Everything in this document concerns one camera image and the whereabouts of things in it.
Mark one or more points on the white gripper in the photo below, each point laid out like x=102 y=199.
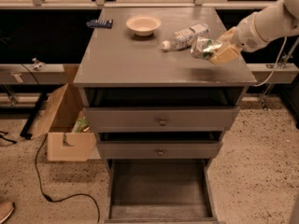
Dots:
x=247 y=35

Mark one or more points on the green 7up can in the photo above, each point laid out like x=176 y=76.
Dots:
x=204 y=48

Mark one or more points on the grey top drawer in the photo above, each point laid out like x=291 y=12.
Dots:
x=159 y=119

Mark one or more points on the grey drawer cabinet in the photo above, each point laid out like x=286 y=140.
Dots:
x=121 y=69

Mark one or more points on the grey middle drawer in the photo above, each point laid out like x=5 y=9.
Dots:
x=159 y=150

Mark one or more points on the grey open bottom drawer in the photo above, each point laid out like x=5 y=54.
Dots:
x=159 y=192

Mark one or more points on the clear plastic water bottle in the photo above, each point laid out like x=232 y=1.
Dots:
x=184 y=38

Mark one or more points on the white bowl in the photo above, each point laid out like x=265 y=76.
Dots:
x=143 y=25

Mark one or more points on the green packet in box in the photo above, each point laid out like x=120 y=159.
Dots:
x=80 y=125

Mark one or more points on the small clear clip object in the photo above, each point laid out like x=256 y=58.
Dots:
x=38 y=65

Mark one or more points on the open cardboard box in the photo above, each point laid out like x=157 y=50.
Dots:
x=61 y=115

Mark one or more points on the black leaning bar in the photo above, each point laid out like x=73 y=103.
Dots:
x=25 y=130

